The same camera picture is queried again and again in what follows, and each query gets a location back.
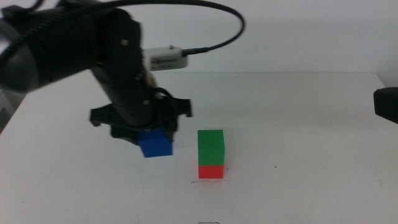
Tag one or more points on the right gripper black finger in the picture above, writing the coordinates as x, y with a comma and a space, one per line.
387, 104

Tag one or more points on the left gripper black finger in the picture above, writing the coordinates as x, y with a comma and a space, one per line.
173, 132
124, 134

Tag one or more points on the blue cube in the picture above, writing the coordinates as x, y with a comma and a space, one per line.
155, 146

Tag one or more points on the green cube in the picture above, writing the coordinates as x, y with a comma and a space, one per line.
211, 146

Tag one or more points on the red cube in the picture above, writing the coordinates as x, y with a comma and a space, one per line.
211, 172

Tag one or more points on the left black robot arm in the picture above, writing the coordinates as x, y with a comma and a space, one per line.
46, 46

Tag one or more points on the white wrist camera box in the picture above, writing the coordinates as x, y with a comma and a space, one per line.
164, 59

